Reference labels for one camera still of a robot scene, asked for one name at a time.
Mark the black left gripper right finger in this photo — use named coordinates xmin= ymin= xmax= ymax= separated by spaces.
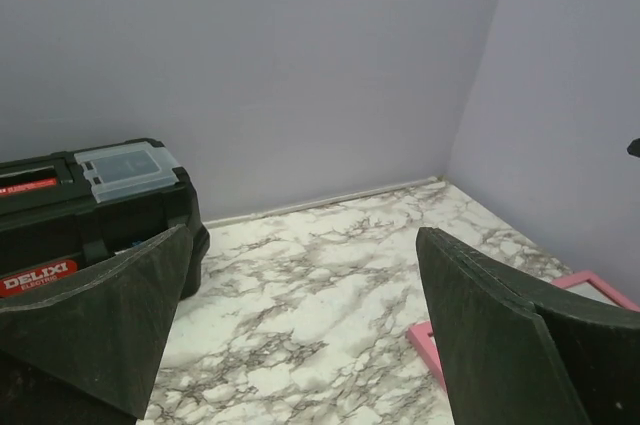
xmin=416 ymin=227 xmax=639 ymax=424

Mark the black plastic toolbox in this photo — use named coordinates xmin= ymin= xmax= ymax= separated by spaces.
xmin=1 ymin=138 xmax=210 ymax=298

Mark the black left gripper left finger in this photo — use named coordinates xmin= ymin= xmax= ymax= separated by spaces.
xmin=1 ymin=226 xmax=192 ymax=420

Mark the pink picture frame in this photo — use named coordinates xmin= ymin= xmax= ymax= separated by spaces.
xmin=407 ymin=271 xmax=639 ymax=390

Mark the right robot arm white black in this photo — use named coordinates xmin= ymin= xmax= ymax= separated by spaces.
xmin=627 ymin=138 xmax=640 ymax=158

